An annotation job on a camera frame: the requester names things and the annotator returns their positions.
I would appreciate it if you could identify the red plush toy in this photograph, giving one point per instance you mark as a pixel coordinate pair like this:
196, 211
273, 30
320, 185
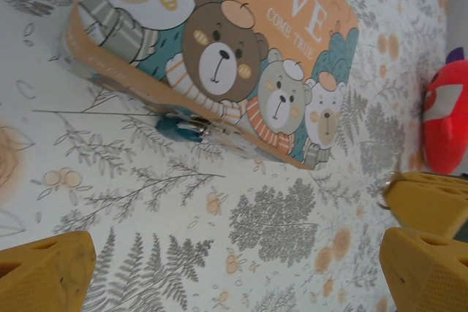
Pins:
446, 125

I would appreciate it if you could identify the bear print tin box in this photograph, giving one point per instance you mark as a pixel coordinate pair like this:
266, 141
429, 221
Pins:
219, 52

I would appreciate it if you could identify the floral tablecloth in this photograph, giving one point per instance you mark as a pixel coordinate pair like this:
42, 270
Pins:
219, 235

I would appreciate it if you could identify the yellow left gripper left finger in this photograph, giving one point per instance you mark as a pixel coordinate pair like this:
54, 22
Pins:
44, 275

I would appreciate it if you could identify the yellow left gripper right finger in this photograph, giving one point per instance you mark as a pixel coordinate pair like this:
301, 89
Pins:
428, 275

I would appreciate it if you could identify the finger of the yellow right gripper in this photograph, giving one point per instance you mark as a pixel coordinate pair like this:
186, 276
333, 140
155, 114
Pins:
428, 206

